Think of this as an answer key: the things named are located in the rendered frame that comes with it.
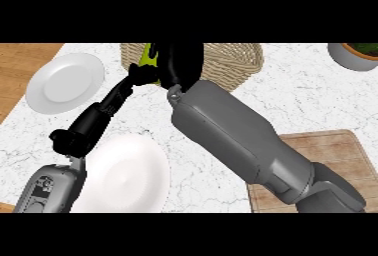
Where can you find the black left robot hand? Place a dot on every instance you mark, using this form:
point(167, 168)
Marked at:
point(90, 123)

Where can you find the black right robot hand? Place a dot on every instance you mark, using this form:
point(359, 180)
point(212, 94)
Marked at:
point(179, 63)

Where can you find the green pear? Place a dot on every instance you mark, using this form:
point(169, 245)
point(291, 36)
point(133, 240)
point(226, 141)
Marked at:
point(148, 55)

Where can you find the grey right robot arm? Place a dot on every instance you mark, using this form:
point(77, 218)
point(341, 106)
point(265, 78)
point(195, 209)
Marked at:
point(231, 136)

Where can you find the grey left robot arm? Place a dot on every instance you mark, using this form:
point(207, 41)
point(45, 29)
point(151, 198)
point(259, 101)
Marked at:
point(49, 190)

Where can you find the wicker basket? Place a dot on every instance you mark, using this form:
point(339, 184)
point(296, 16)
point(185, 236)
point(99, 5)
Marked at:
point(231, 65)

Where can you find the wooden cutting board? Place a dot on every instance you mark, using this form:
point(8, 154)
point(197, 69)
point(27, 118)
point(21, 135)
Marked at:
point(334, 151)

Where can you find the white flat plate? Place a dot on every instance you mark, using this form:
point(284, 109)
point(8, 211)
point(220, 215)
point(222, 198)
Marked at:
point(64, 83)

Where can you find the white ribbed bowl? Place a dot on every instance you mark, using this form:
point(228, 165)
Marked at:
point(127, 173)

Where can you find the grey plant pot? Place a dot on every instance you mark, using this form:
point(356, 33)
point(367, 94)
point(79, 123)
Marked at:
point(347, 60)

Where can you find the green potted plant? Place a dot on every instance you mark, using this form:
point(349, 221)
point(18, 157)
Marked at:
point(367, 49)

